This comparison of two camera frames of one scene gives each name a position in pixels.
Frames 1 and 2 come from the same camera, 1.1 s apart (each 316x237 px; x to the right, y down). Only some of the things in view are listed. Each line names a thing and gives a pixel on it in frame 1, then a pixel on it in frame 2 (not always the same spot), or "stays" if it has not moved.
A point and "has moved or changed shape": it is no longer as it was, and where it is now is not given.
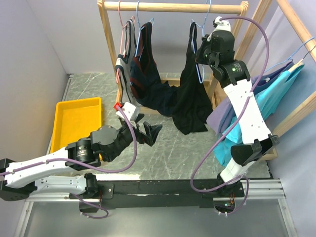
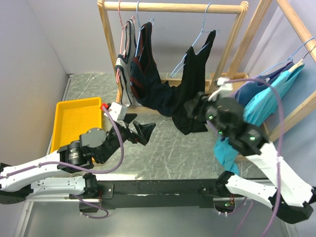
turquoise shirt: x=268 y=103 stays
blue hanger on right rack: x=289 y=59 stays
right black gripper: x=205 y=43 to x=200 y=100
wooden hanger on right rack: x=300 y=63 stays
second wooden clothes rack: x=304 y=37 stays
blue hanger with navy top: x=140 y=27 stays
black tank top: x=193 y=109 has moved or changed shape
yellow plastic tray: x=75 y=119 stays
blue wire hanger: x=193 y=38 has moved or changed shape
